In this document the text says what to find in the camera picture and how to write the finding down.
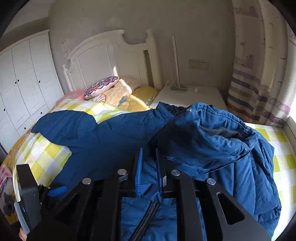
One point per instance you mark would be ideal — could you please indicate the person's left hand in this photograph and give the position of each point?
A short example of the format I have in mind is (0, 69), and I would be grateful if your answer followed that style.
(22, 235)

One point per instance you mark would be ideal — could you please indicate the yellow checked bed sheet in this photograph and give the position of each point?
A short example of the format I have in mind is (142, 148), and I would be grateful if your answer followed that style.
(47, 159)

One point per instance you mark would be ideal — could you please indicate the pink pillow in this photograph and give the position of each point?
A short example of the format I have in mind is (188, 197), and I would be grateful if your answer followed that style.
(73, 95)

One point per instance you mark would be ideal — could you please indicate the yellow pillow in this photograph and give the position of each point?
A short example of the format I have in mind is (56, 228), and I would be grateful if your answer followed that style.
(140, 99)

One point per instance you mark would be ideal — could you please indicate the white nightstand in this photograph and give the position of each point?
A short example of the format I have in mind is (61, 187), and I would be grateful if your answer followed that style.
(208, 95)

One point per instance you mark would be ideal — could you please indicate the orange cartoon blanket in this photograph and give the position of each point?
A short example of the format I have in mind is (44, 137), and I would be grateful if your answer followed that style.
(119, 93)

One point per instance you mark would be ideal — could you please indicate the patterned red blue pillow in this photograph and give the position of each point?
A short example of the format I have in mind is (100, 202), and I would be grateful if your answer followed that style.
(100, 87)

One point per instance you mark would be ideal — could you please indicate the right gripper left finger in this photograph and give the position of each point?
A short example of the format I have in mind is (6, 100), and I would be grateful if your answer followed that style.
(130, 181)

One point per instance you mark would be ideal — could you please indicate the white wardrobe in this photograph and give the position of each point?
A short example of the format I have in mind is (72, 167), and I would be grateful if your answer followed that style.
(29, 86)

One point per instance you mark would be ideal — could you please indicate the striped cartoon curtain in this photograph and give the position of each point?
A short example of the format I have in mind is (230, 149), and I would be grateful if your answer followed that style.
(262, 90)

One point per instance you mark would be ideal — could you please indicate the white wooden headboard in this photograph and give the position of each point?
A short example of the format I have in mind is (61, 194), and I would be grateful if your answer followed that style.
(108, 54)

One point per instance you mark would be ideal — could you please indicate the white desk lamp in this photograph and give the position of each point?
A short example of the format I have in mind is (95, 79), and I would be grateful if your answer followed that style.
(177, 86)

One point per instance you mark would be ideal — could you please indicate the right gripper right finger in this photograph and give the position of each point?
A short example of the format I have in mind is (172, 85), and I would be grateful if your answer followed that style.
(176, 184)

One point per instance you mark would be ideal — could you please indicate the blue puffer jacket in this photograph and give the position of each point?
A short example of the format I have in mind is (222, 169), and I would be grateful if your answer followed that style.
(201, 141)

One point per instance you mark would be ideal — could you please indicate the wall socket panel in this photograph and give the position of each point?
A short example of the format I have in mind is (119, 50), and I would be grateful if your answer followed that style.
(198, 64)

